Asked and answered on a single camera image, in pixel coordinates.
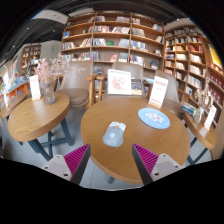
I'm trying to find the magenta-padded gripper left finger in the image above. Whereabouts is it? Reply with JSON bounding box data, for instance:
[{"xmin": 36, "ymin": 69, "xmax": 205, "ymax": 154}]
[{"xmin": 41, "ymin": 143, "xmax": 92, "ymax": 186}]

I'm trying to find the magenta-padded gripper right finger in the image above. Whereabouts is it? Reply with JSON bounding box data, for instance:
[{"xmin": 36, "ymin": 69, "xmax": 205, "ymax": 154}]
[{"xmin": 131, "ymin": 143, "xmax": 184, "ymax": 186}]

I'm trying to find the grey computer mouse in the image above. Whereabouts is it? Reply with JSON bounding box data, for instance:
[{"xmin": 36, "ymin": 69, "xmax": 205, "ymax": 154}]
[{"xmin": 101, "ymin": 121, "xmax": 128, "ymax": 148}]

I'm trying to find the round blue mouse pad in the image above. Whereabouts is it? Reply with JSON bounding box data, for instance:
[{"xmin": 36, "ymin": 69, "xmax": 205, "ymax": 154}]
[{"xmin": 137, "ymin": 107, "xmax": 171, "ymax": 130}]

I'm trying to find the round wooden side table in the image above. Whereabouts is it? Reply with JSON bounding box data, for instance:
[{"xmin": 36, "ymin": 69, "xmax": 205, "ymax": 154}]
[
  {"xmin": 181, "ymin": 111, "xmax": 218, "ymax": 166},
  {"xmin": 7, "ymin": 91, "xmax": 74, "ymax": 162},
  {"xmin": 0, "ymin": 93, "xmax": 28, "ymax": 122}
]

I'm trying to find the stack of books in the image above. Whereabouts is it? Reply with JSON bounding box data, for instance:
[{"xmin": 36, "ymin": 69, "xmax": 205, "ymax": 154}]
[{"xmin": 179, "ymin": 101, "xmax": 198, "ymax": 118}]

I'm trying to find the white table sign red print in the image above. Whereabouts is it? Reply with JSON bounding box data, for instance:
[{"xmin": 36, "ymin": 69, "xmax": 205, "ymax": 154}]
[{"xmin": 148, "ymin": 75, "xmax": 170, "ymax": 109}]

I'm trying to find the brown leather armchair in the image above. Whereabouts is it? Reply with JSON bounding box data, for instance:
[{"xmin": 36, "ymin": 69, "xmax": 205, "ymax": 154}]
[
  {"xmin": 146, "ymin": 69, "xmax": 185, "ymax": 118},
  {"xmin": 58, "ymin": 60, "xmax": 99, "ymax": 109},
  {"xmin": 96, "ymin": 62, "xmax": 149, "ymax": 101}
]

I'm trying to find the dark book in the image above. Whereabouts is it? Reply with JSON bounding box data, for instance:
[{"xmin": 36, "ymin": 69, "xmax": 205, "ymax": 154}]
[{"xmin": 130, "ymin": 78, "xmax": 144, "ymax": 96}]

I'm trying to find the small white table sign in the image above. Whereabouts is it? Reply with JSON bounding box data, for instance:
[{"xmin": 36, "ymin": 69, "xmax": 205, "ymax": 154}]
[
  {"xmin": 203, "ymin": 104, "xmax": 218, "ymax": 131},
  {"xmin": 29, "ymin": 74, "xmax": 42, "ymax": 102}
]

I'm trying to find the white framed floral picture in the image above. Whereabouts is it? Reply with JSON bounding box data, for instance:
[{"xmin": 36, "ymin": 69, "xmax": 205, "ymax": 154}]
[{"xmin": 106, "ymin": 68, "xmax": 133, "ymax": 96}]

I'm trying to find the low orange book display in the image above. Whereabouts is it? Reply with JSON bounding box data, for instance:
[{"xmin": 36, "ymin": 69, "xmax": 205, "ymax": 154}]
[{"xmin": 0, "ymin": 59, "xmax": 33, "ymax": 101}]

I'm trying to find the curved wooden bookshelf unit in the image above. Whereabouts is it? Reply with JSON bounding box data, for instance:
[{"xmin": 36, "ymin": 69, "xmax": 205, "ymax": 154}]
[{"xmin": 163, "ymin": 24, "xmax": 224, "ymax": 125}]

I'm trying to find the distant wooden bookshelf unit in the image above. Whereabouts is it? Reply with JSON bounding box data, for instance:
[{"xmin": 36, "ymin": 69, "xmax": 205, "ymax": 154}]
[{"xmin": 20, "ymin": 43, "xmax": 43, "ymax": 78}]

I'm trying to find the wide wooden bookshelf unit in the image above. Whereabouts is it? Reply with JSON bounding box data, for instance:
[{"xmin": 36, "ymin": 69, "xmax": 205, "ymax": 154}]
[{"xmin": 60, "ymin": 10, "xmax": 166, "ymax": 73}]

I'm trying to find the white hanging ceiling panel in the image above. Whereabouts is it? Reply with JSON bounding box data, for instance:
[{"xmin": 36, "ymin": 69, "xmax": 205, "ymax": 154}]
[{"xmin": 31, "ymin": 9, "xmax": 69, "ymax": 25}]

